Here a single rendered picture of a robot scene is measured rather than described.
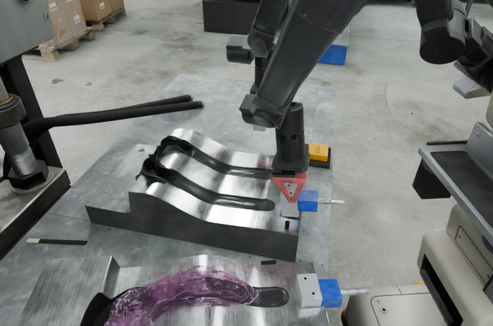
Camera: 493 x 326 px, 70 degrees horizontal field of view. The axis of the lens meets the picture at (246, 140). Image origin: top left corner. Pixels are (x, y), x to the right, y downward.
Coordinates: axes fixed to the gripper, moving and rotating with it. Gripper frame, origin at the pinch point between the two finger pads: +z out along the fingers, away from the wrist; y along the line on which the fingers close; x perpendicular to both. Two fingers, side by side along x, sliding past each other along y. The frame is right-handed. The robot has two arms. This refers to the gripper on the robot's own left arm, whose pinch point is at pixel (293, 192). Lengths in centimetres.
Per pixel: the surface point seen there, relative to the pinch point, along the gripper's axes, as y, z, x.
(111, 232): 7.4, 8.7, -42.7
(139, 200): 7.3, -0.9, -32.7
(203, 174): -5.4, -0.4, -22.5
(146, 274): 21.1, 5.6, -25.2
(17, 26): -24, -37, -80
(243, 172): -11.2, 2.2, -14.2
